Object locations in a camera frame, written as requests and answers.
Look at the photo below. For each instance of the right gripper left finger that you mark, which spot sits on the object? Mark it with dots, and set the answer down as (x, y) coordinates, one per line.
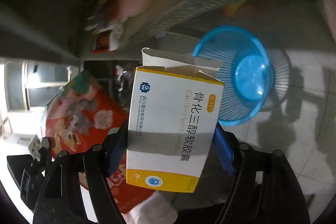
(60, 199)

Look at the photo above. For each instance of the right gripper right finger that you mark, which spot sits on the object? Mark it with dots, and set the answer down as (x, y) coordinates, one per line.
(265, 188)

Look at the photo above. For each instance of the red snack bag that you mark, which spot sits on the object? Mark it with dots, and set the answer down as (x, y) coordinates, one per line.
(82, 115)

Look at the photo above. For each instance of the yellow white medicine box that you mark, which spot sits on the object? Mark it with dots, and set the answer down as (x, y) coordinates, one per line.
(174, 111)

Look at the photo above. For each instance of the blue plastic trash basket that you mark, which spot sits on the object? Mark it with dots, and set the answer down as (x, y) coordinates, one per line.
(255, 78)

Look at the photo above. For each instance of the white gloved hand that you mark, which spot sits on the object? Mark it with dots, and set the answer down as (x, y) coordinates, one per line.
(155, 209)

